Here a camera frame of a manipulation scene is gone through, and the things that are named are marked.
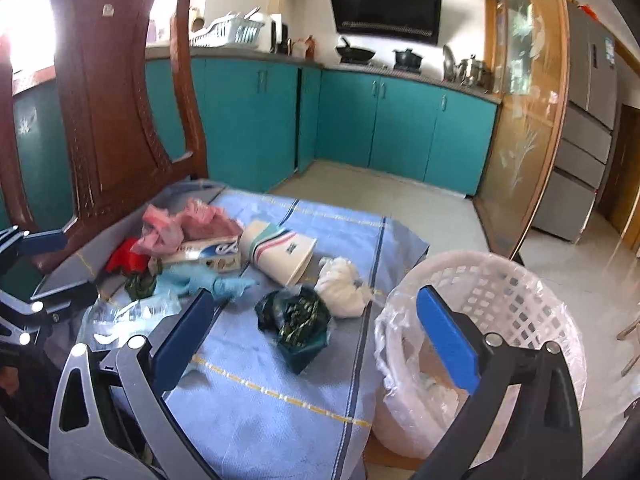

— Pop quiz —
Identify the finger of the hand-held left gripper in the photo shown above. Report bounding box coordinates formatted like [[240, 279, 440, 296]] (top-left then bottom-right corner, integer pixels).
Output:
[[0, 227, 69, 281], [0, 259, 98, 347]]

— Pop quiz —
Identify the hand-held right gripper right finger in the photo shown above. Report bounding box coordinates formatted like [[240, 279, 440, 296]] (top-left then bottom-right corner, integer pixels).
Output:
[[400, 285, 586, 480]]

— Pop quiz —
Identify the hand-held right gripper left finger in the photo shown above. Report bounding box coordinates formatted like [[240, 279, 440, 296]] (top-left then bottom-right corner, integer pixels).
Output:
[[47, 287, 221, 480]]

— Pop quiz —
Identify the clear plastic basket liner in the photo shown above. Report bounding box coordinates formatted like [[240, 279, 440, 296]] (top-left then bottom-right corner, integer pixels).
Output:
[[374, 285, 481, 443]]

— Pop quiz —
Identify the red wrapper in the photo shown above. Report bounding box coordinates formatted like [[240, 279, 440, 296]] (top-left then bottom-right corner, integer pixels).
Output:
[[105, 237, 151, 276]]

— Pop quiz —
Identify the white plastic mesh basket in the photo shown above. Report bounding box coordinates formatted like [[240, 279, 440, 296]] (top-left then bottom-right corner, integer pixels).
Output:
[[372, 250, 587, 461]]

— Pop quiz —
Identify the white and blue medicine box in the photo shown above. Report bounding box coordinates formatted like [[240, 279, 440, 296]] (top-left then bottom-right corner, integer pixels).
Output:
[[160, 235, 243, 274]]

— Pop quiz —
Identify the light blue crumpled cloth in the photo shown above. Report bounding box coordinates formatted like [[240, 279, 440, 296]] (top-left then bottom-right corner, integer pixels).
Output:
[[152, 265, 261, 306]]

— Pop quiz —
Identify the green crumpled wrapper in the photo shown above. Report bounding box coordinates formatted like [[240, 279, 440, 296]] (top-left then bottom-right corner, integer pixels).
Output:
[[124, 272, 161, 302]]

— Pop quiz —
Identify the clear plastic bag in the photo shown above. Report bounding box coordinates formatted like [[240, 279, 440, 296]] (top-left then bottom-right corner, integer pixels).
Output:
[[77, 295, 183, 357]]

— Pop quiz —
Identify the pink crumpled packet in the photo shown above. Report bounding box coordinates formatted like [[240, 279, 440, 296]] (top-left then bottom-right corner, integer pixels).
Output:
[[135, 197, 244, 257]]

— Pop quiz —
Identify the dark green foil bag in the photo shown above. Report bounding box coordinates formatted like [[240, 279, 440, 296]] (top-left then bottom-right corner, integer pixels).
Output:
[[255, 284, 334, 375]]

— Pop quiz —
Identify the white crumpled plastic bag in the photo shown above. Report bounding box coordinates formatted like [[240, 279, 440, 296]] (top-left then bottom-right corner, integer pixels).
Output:
[[315, 256, 377, 319]]

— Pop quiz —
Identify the striped paper cup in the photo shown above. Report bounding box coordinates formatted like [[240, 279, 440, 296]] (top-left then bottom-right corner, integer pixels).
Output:
[[240, 220, 318, 286]]

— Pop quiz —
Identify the blue striped tablecloth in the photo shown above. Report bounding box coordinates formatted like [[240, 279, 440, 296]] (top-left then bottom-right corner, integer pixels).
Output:
[[75, 180, 431, 480]]

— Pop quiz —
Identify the carved wooden chair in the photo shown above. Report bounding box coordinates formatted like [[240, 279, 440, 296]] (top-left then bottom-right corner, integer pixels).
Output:
[[0, 0, 209, 281]]

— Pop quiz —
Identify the teal kitchen cabinet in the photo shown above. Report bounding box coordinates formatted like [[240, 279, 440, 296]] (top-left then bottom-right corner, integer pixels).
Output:
[[0, 52, 502, 238]]

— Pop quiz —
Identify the brown wooden door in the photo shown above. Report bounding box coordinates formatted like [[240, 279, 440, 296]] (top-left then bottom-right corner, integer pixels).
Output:
[[597, 102, 640, 261]]

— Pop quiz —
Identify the etched glass sliding door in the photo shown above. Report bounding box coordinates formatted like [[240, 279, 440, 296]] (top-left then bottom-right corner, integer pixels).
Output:
[[472, 0, 572, 261]]

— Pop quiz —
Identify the steel stock pot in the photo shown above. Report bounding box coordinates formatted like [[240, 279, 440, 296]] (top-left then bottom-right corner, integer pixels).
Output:
[[457, 55, 493, 89]]

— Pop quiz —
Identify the steel pot lid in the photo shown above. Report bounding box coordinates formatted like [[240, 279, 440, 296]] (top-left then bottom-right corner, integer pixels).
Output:
[[442, 44, 459, 83]]

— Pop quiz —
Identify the white dish rack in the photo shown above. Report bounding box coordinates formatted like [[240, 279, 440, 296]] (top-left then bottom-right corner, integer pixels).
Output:
[[189, 11, 266, 52]]

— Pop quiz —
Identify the black cooking pot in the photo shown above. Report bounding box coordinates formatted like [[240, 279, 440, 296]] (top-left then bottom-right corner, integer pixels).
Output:
[[392, 48, 425, 72]]

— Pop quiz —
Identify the silver refrigerator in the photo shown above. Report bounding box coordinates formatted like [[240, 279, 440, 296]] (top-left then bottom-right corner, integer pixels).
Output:
[[532, 0, 624, 244]]

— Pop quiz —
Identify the black wok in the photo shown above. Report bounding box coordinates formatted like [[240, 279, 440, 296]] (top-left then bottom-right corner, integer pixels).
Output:
[[335, 36, 377, 64]]

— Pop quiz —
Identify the white kitchen appliance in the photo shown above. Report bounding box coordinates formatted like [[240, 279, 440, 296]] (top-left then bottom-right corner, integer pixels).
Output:
[[256, 12, 283, 54]]

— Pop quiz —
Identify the black range hood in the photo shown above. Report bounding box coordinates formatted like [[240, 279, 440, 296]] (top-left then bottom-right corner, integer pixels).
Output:
[[325, 0, 444, 45]]

